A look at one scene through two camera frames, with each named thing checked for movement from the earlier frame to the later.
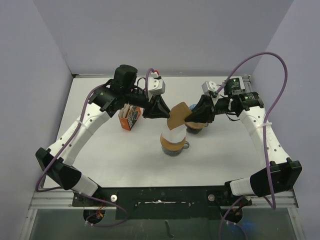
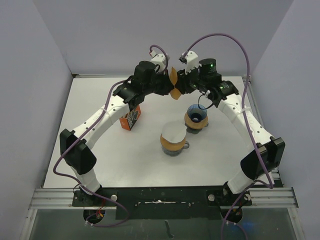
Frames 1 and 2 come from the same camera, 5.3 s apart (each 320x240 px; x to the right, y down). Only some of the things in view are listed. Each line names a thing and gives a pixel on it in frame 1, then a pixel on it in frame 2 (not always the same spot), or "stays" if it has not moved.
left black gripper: x=152 y=111 → x=167 y=85
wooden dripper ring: x=196 y=125 stays
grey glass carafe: x=174 y=153 stays
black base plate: x=166 y=203 stays
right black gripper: x=199 y=114 → x=182 y=83
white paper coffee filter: x=175 y=135 stays
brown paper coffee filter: x=177 y=115 → x=174 y=93
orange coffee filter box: x=128 y=115 stays
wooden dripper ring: x=170 y=146 stays
